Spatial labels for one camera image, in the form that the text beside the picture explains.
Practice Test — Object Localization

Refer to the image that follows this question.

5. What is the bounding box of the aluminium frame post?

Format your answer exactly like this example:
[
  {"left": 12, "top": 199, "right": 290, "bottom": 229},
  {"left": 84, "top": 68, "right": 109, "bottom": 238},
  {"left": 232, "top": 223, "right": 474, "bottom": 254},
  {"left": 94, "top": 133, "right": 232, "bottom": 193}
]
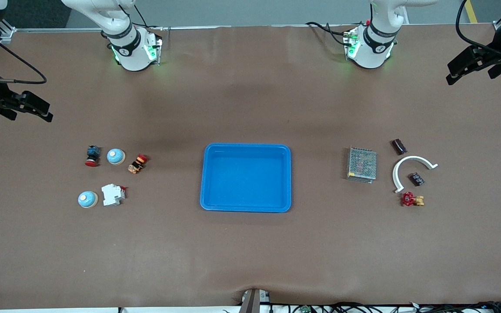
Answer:
[{"left": 0, "top": 20, "right": 17, "bottom": 44}]

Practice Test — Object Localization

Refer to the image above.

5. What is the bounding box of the white curved pipe clamp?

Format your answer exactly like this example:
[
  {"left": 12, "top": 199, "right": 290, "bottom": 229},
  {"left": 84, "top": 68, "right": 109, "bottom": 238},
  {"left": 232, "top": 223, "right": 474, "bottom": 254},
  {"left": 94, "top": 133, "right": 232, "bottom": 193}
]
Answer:
[{"left": 392, "top": 156, "right": 439, "bottom": 193}]

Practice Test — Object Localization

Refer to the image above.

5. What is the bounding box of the white circuit breaker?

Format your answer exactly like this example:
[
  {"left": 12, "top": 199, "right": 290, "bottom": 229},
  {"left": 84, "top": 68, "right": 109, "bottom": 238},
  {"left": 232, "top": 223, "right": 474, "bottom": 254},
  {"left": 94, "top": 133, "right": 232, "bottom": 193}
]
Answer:
[{"left": 101, "top": 183, "right": 127, "bottom": 207}]

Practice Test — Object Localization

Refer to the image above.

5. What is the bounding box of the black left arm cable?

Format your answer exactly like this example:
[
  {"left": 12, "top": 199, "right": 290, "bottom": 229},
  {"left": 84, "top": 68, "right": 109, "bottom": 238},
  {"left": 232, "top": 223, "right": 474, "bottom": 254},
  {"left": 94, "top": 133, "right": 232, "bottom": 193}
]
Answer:
[{"left": 456, "top": 0, "right": 501, "bottom": 59}]

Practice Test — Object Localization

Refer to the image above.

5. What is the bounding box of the red handle brass valve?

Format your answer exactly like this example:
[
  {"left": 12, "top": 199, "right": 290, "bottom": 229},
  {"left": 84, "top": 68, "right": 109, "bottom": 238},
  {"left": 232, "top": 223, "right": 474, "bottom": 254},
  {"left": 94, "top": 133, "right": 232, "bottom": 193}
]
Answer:
[{"left": 401, "top": 192, "right": 425, "bottom": 207}]

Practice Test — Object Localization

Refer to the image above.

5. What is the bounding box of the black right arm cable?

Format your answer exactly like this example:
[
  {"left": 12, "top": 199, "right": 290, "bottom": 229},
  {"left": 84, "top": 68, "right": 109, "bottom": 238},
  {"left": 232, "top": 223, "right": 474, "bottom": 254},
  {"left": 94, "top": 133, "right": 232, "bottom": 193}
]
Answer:
[{"left": 0, "top": 28, "right": 47, "bottom": 84}]

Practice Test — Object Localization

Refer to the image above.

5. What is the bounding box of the red mushroom button blue body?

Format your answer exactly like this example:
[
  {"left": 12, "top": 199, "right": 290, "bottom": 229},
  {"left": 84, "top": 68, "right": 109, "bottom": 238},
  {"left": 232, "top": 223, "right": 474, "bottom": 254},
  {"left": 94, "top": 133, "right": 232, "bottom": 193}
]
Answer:
[{"left": 85, "top": 146, "right": 101, "bottom": 167}]

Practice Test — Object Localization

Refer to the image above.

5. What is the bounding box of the black arm base cable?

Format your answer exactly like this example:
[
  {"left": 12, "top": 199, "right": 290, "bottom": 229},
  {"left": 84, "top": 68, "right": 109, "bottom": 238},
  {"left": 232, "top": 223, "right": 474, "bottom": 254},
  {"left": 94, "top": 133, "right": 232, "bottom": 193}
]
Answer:
[{"left": 305, "top": 21, "right": 348, "bottom": 47}]

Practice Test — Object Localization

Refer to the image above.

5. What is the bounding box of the blue plastic tray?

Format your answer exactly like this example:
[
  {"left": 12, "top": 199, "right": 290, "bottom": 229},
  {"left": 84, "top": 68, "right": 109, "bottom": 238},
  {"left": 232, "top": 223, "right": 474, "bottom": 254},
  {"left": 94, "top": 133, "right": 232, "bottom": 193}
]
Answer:
[{"left": 200, "top": 143, "right": 292, "bottom": 213}]

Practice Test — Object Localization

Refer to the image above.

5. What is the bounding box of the metal mesh power supply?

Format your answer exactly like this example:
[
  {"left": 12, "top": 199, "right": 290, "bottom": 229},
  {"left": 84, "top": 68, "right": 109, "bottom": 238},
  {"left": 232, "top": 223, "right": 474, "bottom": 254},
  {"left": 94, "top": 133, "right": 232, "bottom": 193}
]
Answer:
[{"left": 347, "top": 147, "right": 377, "bottom": 184}]

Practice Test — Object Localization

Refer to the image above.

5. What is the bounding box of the red yellow push button switch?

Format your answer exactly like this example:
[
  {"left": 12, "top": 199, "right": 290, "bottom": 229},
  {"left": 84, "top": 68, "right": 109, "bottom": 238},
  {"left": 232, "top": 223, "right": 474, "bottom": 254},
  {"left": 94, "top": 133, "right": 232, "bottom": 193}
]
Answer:
[{"left": 128, "top": 153, "right": 149, "bottom": 174}]

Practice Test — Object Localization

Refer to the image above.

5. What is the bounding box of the blue call bell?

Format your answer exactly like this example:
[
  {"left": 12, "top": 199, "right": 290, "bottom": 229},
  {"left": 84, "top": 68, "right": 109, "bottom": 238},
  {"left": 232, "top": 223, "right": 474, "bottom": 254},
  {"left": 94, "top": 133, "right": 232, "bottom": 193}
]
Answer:
[
  {"left": 107, "top": 148, "right": 126, "bottom": 166},
  {"left": 78, "top": 191, "right": 99, "bottom": 209}
]

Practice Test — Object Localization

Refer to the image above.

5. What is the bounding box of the grey metal bracket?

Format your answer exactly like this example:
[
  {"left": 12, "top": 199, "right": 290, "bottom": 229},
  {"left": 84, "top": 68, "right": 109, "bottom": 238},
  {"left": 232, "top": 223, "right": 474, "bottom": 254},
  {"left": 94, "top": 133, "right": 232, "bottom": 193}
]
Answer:
[{"left": 240, "top": 288, "right": 271, "bottom": 313}]

